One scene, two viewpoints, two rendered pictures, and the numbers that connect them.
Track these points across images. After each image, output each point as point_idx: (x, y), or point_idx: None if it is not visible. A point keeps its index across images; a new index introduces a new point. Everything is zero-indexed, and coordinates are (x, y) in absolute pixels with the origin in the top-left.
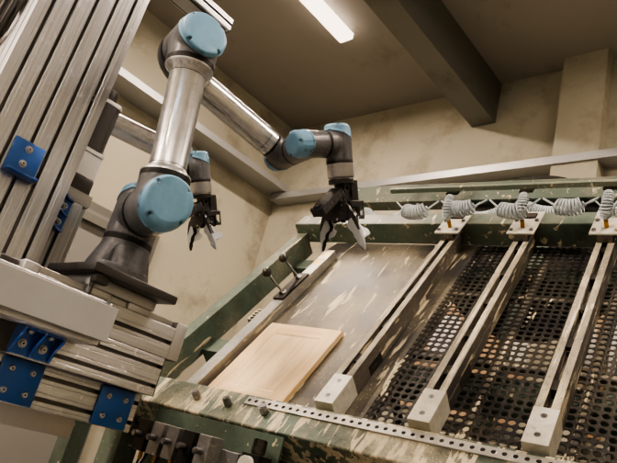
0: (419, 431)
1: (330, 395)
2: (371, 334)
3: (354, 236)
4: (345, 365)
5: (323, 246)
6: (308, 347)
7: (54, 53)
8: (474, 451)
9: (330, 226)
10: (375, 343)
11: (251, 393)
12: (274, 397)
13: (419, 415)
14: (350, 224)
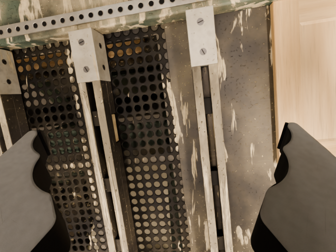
0: (81, 27)
1: (196, 21)
2: (216, 150)
3: (30, 158)
4: (213, 82)
5: (283, 129)
6: (309, 121)
7: None
8: (22, 23)
9: (262, 236)
10: (200, 136)
11: (332, 6)
12: (289, 15)
13: (81, 36)
14: (8, 235)
